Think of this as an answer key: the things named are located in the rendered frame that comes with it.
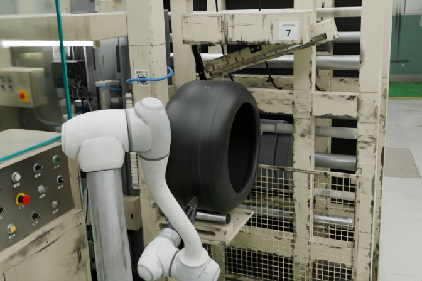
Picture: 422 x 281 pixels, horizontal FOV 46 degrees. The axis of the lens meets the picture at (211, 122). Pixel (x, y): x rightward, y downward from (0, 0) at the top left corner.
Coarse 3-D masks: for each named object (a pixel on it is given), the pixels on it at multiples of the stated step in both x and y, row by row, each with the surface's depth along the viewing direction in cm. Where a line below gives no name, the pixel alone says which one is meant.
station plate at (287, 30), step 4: (280, 24) 222; (284, 24) 221; (288, 24) 220; (292, 24) 220; (296, 24) 219; (280, 28) 222; (284, 28) 221; (288, 28) 221; (292, 28) 220; (296, 28) 219; (280, 32) 222; (284, 32) 222; (288, 32) 221; (292, 32) 220; (296, 32) 220; (280, 36) 223; (284, 36) 222; (288, 36) 221; (292, 36) 221; (296, 36) 220
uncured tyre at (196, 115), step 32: (192, 96) 211; (224, 96) 208; (192, 128) 202; (224, 128) 202; (256, 128) 241; (192, 160) 201; (224, 160) 203; (256, 160) 242; (192, 192) 208; (224, 192) 207
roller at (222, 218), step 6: (198, 210) 224; (204, 210) 224; (198, 216) 223; (204, 216) 222; (210, 216) 221; (216, 216) 220; (222, 216) 219; (228, 216) 218; (222, 222) 219; (228, 222) 218
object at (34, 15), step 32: (0, 0) 185; (32, 0) 200; (0, 32) 186; (32, 32) 201; (0, 64) 187; (32, 64) 202; (64, 64) 219; (0, 96) 188; (32, 96) 204; (64, 96) 222; (0, 128) 189; (32, 128) 205; (0, 160) 190
